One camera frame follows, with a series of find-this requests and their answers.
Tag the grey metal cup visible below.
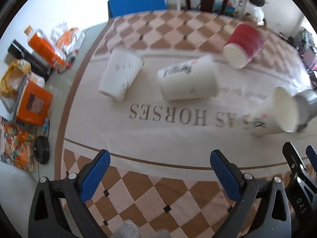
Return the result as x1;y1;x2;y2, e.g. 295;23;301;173
295;89;317;132

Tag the clear bag with orange packet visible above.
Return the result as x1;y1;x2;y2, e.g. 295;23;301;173
51;22;85;56

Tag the checked printed table mat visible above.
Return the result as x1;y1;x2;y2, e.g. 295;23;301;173
56;10;317;238

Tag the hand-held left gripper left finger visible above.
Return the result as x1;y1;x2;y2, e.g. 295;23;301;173
28;149;111;238

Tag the colourful printed packet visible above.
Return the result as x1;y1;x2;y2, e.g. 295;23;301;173
0;116;35;173

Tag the white printed paper cup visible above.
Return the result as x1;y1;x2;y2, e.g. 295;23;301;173
157;55;219;102
250;87;310;137

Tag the blue box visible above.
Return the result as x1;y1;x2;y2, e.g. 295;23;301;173
108;0;168;19

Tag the orange cardboard box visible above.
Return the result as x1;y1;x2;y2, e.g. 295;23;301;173
14;79;54;127

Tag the yellow plastic bag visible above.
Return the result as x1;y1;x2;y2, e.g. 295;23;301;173
0;59;32;113

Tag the white bag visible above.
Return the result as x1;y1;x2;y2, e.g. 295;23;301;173
247;4;267;26

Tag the long black box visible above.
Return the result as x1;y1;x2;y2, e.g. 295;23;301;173
7;39;53;82

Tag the black round disc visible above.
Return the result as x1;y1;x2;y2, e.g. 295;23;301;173
33;135;51;165

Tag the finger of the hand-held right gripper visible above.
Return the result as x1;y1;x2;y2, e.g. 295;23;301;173
306;145;317;179
282;142;317;238

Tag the white paper cup grass print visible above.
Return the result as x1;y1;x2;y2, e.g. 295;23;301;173
98;48;144;102

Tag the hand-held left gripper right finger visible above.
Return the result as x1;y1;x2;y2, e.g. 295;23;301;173
210;150;293;238

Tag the orange juice bottle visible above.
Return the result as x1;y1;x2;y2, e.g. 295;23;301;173
24;25;67;70

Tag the red ribbed paper cup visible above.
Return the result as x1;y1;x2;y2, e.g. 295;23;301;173
222;22;266;70

